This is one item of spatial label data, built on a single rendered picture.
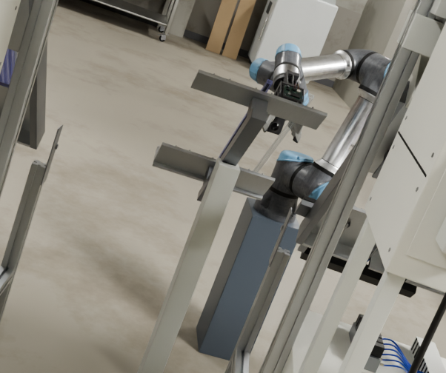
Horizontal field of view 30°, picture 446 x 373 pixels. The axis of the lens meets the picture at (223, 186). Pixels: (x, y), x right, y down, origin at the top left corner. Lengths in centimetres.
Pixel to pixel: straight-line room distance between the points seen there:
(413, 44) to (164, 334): 113
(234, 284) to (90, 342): 52
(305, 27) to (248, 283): 633
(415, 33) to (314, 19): 738
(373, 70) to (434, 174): 145
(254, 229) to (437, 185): 156
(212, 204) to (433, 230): 98
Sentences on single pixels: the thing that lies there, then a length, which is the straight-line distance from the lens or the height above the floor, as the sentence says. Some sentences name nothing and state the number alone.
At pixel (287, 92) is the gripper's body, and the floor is 105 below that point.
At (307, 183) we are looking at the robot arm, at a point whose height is 73.
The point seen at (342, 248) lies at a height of 70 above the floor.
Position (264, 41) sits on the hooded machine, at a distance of 902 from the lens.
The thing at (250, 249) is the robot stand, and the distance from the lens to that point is 288.
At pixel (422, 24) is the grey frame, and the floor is 136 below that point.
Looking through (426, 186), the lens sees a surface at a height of 116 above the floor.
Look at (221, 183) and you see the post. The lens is 222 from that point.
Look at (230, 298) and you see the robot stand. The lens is 295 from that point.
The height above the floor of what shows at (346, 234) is 75.
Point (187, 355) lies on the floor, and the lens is 300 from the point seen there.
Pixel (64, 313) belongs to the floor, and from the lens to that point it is 300.
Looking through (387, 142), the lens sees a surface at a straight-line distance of 195.
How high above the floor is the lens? 143
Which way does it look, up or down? 17 degrees down
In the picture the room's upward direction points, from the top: 21 degrees clockwise
